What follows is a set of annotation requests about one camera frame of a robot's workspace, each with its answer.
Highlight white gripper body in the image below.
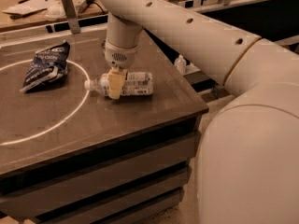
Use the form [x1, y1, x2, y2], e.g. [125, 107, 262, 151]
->
[105, 40, 137, 69]

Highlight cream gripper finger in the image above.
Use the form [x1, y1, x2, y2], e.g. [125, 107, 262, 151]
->
[107, 66, 126, 100]

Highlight clear plastic water bottle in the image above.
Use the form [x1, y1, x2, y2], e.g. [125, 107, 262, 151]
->
[84, 72, 153, 97]

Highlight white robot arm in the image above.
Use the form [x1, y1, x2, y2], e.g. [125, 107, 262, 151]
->
[101, 0, 299, 224]

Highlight left small clear bottle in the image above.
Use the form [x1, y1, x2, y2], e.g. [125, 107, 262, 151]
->
[174, 55, 187, 75]

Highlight blue chip bag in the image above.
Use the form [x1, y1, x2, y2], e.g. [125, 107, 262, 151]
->
[20, 40, 70, 93]

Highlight white power strip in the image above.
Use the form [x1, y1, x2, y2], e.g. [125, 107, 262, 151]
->
[75, 0, 94, 13]

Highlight white crumpled mask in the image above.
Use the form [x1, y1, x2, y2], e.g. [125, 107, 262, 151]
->
[44, 4, 65, 21]

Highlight grey table cabinet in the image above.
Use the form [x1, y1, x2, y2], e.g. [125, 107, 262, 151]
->
[0, 31, 207, 224]

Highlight white paper sheets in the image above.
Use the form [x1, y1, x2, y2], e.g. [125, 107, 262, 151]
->
[3, 0, 58, 15]

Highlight grey metal bracket post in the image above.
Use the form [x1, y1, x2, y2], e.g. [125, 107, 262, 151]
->
[61, 0, 80, 34]

